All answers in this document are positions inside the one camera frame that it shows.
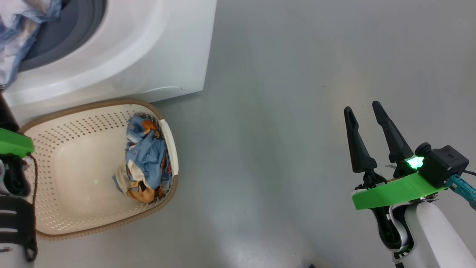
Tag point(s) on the cream perforated laundry basket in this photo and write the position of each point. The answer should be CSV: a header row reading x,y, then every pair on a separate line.
x,y
81,178

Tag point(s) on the blue patterned cloth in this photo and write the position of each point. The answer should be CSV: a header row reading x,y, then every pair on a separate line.
x,y
22,29
148,160

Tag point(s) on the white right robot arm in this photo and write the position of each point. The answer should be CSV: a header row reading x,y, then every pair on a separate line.
x,y
438,238

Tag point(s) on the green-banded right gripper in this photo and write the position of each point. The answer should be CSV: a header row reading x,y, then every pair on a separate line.
x,y
394,191

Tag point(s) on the grey rubber door gasket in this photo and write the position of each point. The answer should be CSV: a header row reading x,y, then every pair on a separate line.
x,y
67,33

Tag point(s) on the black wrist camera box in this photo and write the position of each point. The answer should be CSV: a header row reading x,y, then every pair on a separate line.
x,y
442,163

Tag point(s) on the round drain filter cover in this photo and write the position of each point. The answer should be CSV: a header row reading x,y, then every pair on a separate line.
x,y
163,90

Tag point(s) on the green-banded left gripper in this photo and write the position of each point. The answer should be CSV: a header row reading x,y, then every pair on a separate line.
x,y
13,143

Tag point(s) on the white front-load washing machine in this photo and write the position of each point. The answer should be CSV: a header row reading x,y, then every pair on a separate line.
x,y
148,56

